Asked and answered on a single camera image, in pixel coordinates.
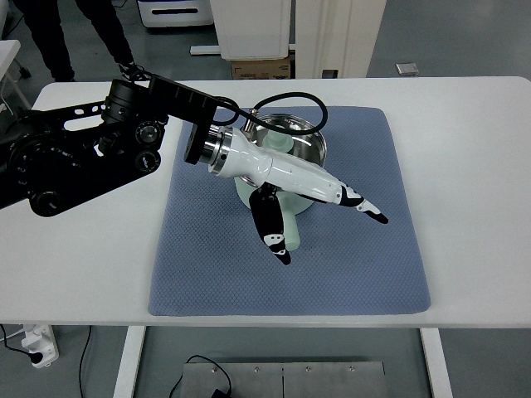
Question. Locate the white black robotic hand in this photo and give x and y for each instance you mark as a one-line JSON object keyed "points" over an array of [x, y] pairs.
{"points": [[228, 153]]}

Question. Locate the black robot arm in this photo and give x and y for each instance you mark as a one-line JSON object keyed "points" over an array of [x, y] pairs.
{"points": [[61, 158]]}

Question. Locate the cardboard box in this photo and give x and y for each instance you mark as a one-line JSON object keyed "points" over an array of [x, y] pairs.
{"points": [[277, 69]]}

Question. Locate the blue quilted mat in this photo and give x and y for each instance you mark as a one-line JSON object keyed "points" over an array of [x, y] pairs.
{"points": [[211, 261]]}

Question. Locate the white cabinet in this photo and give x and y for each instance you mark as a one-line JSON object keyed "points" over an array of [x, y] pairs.
{"points": [[252, 30]]}

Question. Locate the white appliance unit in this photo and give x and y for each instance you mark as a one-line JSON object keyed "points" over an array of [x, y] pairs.
{"points": [[163, 14]]}

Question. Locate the small grey floor plate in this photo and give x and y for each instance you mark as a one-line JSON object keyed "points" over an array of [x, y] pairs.
{"points": [[407, 69]]}

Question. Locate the person in black trousers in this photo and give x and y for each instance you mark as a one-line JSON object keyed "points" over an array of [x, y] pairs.
{"points": [[43, 19]]}

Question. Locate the white power strip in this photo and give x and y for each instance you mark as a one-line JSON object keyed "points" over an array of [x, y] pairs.
{"points": [[40, 342]]}

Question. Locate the metal base plate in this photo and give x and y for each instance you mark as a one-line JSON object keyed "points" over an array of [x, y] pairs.
{"points": [[285, 379]]}

